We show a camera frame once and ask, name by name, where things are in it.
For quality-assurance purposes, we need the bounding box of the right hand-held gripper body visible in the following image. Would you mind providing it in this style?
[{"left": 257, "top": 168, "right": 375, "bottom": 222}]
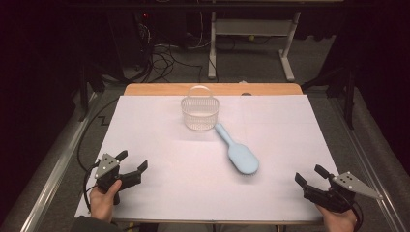
[{"left": 302, "top": 171, "right": 384, "bottom": 214}]

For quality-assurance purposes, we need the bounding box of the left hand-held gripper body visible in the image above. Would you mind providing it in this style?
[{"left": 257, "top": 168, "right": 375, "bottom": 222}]
[{"left": 94, "top": 153, "right": 143, "bottom": 206}]

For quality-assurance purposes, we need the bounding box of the light blue hairbrush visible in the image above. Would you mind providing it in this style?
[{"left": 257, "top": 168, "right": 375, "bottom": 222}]
[{"left": 214, "top": 122, "right": 260, "bottom": 177}]

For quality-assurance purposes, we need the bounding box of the person's left hand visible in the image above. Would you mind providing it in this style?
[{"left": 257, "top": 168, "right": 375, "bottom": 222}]
[{"left": 89, "top": 179, "right": 124, "bottom": 223}]

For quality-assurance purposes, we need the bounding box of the person's right hand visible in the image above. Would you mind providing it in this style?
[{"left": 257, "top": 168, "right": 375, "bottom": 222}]
[{"left": 315, "top": 203, "right": 359, "bottom": 232}]

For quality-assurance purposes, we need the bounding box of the white paper sheet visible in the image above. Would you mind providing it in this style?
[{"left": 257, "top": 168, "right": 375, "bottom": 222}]
[{"left": 74, "top": 94, "right": 358, "bottom": 223}]

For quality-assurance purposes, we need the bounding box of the dark metal stand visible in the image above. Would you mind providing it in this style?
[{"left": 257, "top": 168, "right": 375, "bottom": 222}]
[
  {"left": 77, "top": 61, "right": 106, "bottom": 123},
  {"left": 301, "top": 64, "right": 360, "bottom": 131}
]

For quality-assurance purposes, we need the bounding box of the white mesh basket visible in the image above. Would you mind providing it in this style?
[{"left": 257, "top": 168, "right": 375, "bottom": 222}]
[{"left": 180, "top": 84, "right": 220, "bottom": 131}]

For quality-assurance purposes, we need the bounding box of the dark computer tower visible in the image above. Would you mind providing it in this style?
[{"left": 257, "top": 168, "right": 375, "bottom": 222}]
[{"left": 107, "top": 11, "right": 153, "bottom": 72}]

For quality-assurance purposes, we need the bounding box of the silver floor rail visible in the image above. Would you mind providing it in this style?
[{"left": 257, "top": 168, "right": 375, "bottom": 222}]
[
  {"left": 18, "top": 93, "right": 100, "bottom": 232},
  {"left": 328, "top": 96, "right": 408, "bottom": 232}
]

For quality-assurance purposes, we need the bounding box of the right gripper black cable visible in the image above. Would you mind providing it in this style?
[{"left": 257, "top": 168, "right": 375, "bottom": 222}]
[{"left": 341, "top": 192, "right": 365, "bottom": 232}]

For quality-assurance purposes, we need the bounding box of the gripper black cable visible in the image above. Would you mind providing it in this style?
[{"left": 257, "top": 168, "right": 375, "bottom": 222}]
[
  {"left": 82, "top": 160, "right": 102, "bottom": 215},
  {"left": 341, "top": 192, "right": 365, "bottom": 232}
]

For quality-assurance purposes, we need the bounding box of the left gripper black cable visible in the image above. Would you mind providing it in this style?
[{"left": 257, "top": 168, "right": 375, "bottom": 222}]
[{"left": 82, "top": 160, "right": 102, "bottom": 215}]

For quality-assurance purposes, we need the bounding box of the long black floor cable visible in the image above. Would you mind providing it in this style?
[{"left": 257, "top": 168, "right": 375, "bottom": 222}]
[{"left": 76, "top": 97, "right": 120, "bottom": 173}]

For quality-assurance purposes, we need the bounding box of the tangle of floor cables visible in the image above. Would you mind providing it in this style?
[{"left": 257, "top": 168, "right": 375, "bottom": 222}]
[{"left": 133, "top": 40, "right": 205, "bottom": 84}]

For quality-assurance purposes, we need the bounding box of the white metal desk frame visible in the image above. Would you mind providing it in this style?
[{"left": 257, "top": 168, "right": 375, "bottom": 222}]
[{"left": 207, "top": 11, "right": 303, "bottom": 83}]

